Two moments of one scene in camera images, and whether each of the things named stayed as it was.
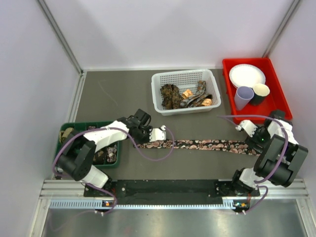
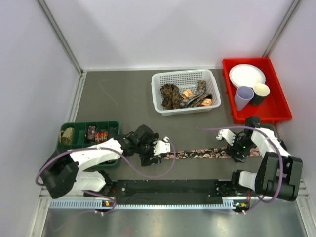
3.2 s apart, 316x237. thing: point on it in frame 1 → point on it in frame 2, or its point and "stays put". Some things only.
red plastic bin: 276,99 stays put
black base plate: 170,190 stays put
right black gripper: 252,142 → 237,157
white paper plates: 246,75 stays put
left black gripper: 146,140 → 145,159
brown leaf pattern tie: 171,97 stays put
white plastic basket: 187,80 stays put
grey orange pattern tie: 199,98 stays put
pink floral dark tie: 233,147 → 218,152
